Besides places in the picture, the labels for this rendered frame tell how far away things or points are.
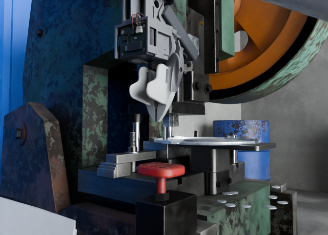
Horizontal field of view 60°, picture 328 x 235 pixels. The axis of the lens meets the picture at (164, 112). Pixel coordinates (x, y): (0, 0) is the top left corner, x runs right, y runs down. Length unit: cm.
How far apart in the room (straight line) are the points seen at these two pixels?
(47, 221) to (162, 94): 56
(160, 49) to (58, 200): 57
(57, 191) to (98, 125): 22
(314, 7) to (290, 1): 4
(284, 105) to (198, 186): 347
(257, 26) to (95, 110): 69
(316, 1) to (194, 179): 45
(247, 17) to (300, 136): 302
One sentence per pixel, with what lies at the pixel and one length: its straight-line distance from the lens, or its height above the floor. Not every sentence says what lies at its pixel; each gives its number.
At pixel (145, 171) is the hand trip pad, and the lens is 46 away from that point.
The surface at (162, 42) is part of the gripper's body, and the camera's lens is 45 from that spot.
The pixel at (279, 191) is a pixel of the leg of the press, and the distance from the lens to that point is 97.
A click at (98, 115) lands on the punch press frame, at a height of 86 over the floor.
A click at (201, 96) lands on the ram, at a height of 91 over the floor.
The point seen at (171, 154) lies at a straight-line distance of 80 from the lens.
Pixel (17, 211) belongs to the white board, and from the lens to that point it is 101.
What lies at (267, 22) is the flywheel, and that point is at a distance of 118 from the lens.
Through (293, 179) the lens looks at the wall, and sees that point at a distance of 418.
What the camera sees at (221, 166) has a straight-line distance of 78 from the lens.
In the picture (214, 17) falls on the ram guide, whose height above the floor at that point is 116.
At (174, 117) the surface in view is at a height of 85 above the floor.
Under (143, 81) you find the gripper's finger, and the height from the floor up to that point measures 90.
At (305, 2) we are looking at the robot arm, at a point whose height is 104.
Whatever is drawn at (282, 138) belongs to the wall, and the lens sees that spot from 415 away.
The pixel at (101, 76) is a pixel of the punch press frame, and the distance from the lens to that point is 92.
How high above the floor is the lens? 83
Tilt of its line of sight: 3 degrees up
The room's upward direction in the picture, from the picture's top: straight up
